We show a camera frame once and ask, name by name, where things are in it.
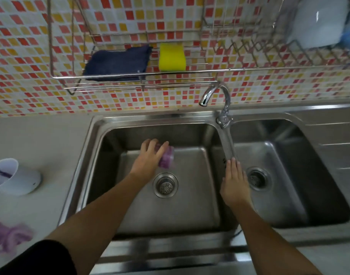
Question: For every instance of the person's left hand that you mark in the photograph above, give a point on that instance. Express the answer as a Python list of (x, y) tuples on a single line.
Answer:
[(147, 160)]

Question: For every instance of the round steel drain strainer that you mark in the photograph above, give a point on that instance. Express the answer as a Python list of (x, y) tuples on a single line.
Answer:
[(165, 185), (258, 178)]

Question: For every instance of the black shirt sleeve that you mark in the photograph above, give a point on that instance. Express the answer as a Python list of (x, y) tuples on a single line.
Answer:
[(34, 260)]

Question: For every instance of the person's right forearm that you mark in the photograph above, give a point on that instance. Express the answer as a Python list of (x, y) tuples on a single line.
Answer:
[(269, 243)]

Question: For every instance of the clear plastic water tank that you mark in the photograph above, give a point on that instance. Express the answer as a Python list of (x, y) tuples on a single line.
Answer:
[(167, 160)]

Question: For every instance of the person's right hand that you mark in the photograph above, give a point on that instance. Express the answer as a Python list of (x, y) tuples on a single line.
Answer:
[(235, 186)]

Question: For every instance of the purple smear stain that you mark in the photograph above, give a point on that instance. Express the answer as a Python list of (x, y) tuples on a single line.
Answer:
[(8, 234)]

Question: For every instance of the yellow sponge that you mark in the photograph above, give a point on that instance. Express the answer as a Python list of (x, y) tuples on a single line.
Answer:
[(172, 57)]

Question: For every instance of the white cup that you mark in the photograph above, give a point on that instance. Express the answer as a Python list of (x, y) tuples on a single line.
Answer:
[(315, 22)]

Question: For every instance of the white cylindrical humidifier body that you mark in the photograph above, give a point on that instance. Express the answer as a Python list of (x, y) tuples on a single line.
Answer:
[(23, 181)]

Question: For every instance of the dark blue cloth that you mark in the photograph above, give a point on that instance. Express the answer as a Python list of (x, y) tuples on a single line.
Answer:
[(117, 62)]

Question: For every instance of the chrome faucet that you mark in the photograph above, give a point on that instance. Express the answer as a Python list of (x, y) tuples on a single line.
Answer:
[(225, 114)]

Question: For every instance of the person's left forearm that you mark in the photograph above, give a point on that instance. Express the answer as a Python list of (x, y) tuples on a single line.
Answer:
[(100, 220)]

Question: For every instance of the stainless steel double sink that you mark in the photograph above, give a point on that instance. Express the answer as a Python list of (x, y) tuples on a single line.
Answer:
[(178, 211)]

